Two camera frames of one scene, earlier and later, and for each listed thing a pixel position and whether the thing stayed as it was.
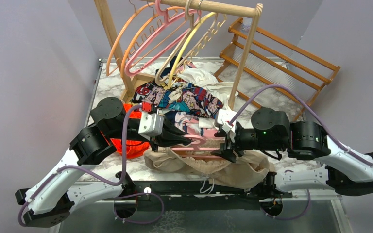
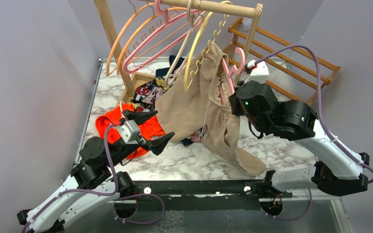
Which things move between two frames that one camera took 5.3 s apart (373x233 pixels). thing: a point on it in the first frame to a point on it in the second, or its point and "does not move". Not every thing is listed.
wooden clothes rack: x=253 y=10 does not move
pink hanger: x=196 y=148 to x=229 y=74
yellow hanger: x=178 y=57 to x=192 y=49
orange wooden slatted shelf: x=275 y=70 does not move
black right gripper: x=231 y=143 to x=236 y=108
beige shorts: x=248 y=171 to x=198 y=101
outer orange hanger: x=117 y=35 does not move
